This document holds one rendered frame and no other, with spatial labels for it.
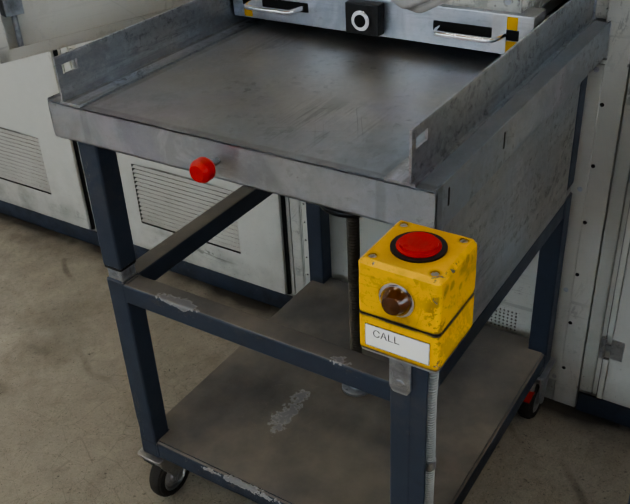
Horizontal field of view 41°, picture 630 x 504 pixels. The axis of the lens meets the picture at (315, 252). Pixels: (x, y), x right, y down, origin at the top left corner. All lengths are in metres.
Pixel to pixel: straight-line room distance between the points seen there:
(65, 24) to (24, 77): 0.91
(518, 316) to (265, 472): 0.66
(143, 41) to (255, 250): 0.88
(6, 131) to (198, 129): 1.57
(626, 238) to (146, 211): 1.28
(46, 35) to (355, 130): 0.67
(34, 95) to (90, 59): 1.18
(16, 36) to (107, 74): 0.25
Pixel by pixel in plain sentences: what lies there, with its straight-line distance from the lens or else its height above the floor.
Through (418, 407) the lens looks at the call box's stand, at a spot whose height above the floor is 0.73.
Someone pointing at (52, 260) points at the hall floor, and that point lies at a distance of 2.57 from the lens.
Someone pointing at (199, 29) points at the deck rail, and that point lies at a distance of 1.47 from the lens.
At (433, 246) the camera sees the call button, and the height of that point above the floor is 0.91.
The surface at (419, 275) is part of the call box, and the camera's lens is 0.70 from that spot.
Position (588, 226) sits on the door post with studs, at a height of 0.45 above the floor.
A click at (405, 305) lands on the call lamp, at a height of 0.87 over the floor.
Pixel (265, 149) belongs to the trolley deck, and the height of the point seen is 0.85.
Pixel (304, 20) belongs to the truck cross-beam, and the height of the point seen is 0.87.
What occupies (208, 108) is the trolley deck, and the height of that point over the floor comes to 0.85.
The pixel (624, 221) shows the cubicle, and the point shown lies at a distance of 1.66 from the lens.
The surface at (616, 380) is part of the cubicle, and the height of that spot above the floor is 0.13.
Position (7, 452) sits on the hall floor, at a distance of 1.96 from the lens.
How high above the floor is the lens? 1.29
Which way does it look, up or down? 32 degrees down
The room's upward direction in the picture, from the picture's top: 3 degrees counter-clockwise
